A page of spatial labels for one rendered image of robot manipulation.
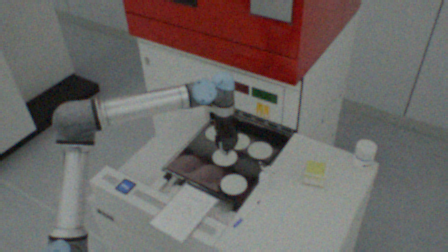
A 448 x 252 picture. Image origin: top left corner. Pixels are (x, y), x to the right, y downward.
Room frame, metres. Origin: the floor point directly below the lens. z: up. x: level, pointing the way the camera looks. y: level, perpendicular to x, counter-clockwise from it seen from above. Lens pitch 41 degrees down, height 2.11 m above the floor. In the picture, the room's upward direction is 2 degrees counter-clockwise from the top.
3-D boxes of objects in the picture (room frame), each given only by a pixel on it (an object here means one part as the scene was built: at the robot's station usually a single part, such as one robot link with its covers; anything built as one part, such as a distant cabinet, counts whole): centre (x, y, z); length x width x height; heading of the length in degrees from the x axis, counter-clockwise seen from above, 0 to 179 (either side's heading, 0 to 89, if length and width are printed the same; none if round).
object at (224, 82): (1.16, 0.01, 1.27); 0.09 x 0.08 x 0.11; 108
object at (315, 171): (0.99, -0.31, 1.00); 0.07 x 0.07 x 0.07; 72
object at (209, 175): (1.20, 0.01, 0.90); 0.34 x 0.34 x 0.01; 57
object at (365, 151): (1.07, -0.50, 1.01); 0.07 x 0.07 x 0.10
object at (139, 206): (0.93, 0.27, 0.89); 0.55 x 0.09 x 0.14; 57
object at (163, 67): (1.49, 0.05, 1.02); 0.82 x 0.03 x 0.40; 57
